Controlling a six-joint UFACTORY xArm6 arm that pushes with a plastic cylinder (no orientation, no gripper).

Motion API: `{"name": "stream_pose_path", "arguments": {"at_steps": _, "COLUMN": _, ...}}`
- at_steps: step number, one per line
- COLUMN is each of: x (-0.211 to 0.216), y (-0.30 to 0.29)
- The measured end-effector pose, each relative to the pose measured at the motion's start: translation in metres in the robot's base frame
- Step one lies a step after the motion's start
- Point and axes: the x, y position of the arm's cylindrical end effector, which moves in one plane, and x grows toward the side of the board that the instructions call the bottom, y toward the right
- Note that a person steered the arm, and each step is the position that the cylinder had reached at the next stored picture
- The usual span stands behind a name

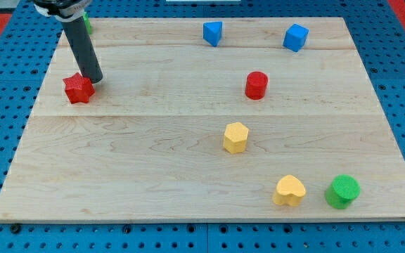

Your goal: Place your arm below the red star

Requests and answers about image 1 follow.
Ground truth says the red cylinder block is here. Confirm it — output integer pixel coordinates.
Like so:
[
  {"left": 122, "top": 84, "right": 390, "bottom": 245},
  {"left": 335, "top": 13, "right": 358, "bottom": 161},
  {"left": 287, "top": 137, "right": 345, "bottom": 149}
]
[{"left": 245, "top": 71, "right": 269, "bottom": 100}]

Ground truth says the yellow heart block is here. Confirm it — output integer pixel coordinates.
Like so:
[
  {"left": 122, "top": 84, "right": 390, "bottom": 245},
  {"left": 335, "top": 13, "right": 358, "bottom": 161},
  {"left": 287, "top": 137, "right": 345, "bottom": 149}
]
[{"left": 272, "top": 174, "right": 307, "bottom": 207}]

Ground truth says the green cylinder block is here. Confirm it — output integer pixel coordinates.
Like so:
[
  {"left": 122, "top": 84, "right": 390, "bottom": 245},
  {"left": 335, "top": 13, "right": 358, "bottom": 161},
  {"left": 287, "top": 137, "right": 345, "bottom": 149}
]
[{"left": 325, "top": 174, "right": 361, "bottom": 209}]

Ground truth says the red star block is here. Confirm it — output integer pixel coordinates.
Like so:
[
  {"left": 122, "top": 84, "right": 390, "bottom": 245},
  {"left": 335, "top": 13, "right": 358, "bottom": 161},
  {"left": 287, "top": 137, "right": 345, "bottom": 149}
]
[{"left": 63, "top": 72, "right": 95, "bottom": 104}]

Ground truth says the green block behind arm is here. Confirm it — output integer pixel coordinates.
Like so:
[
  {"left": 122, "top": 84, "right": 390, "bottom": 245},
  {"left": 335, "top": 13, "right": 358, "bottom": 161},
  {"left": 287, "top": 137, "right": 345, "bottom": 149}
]
[{"left": 83, "top": 11, "right": 92, "bottom": 34}]

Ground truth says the blue cube block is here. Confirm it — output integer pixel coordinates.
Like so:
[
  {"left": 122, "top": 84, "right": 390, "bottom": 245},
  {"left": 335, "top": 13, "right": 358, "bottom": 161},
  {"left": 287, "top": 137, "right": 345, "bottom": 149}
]
[{"left": 283, "top": 24, "right": 309, "bottom": 52}]

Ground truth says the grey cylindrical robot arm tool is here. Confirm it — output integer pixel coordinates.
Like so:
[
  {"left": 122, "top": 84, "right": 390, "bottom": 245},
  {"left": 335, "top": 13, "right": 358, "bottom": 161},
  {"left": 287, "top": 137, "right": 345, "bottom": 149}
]
[{"left": 33, "top": 0, "right": 103, "bottom": 84}]

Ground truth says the blue triangular prism block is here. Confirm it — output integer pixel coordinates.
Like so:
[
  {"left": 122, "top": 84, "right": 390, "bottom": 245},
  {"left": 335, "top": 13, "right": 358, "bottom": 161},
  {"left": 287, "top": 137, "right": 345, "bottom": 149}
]
[{"left": 202, "top": 21, "right": 223, "bottom": 47}]

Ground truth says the yellow hexagon block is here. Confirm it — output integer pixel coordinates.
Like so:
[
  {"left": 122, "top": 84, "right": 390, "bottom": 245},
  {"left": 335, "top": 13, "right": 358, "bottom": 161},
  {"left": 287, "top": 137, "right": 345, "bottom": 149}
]
[{"left": 223, "top": 122, "right": 249, "bottom": 154}]

